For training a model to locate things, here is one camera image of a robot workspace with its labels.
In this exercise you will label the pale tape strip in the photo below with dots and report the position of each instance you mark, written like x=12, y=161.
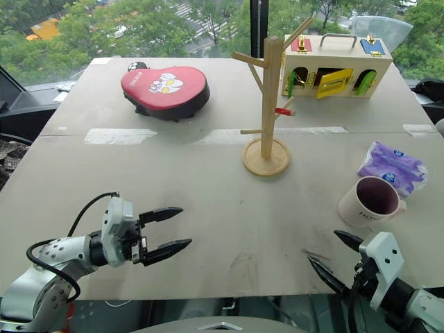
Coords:
x=119, y=136
x=419, y=129

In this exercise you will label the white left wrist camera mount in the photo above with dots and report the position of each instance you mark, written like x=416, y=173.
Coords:
x=114, y=222

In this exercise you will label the black window post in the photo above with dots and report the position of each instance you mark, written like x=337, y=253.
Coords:
x=258, y=24

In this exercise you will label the red heart-shaped pad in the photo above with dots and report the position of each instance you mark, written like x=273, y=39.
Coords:
x=163, y=93

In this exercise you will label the black bag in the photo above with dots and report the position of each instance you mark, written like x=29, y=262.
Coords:
x=430, y=90

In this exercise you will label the white mug purple inside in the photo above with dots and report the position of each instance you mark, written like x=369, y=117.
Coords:
x=357, y=213

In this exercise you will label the purple tissue pack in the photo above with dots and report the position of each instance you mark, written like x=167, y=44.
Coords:
x=392, y=163

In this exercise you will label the clear plastic sheet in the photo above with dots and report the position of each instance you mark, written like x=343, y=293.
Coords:
x=378, y=31

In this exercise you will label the wooden mug tree stand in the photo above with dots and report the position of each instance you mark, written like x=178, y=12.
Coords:
x=268, y=104

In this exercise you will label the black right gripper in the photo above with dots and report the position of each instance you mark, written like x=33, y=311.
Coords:
x=366, y=279

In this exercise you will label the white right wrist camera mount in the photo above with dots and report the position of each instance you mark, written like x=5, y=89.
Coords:
x=383, y=256

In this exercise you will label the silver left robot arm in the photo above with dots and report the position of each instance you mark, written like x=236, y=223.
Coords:
x=52, y=267

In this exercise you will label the small black pouch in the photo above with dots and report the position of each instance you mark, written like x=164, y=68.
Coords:
x=137, y=66

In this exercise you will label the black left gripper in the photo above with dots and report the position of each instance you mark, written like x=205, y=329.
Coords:
x=133, y=243

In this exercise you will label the small white packet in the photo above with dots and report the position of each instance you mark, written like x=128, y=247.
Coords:
x=66, y=85

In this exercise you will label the dark mesh object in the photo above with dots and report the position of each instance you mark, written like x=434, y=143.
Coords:
x=12, y=156

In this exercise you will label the wooden lock box toy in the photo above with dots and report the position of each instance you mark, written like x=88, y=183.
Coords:
x=336, y=59

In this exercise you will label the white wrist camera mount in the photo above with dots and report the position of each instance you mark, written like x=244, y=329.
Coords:
x=383, y=256
x=114, y=222

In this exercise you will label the grey rounded robot body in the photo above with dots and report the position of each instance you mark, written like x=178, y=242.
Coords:
x=215, y=324

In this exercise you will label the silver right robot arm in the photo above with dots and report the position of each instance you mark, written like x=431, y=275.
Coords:
x=425, y=307

